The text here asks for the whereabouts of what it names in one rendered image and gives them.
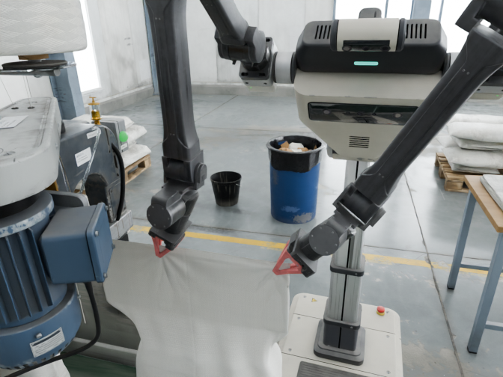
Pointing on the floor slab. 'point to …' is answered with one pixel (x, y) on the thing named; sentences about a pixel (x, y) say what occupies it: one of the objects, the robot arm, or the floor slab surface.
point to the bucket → (226, 187)
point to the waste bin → (294, 179)
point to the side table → (478, 191)
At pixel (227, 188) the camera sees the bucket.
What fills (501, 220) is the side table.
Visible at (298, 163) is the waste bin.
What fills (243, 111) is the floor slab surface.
